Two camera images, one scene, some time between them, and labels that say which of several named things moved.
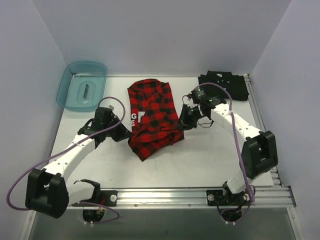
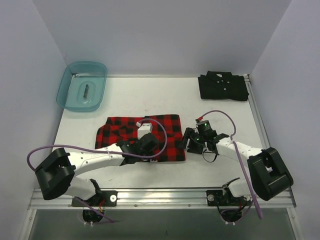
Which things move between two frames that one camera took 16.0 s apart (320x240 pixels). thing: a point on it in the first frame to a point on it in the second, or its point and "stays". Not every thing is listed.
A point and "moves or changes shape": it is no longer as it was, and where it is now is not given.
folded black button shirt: (236, 85) stays
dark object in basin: (86, 91) stays
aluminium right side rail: (276, 182) stays
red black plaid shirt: (154, 120) moves or changes shape
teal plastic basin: (82, 86) stays
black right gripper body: (189, 116) to (191, 139)
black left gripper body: (119, 132) to (150, 142)
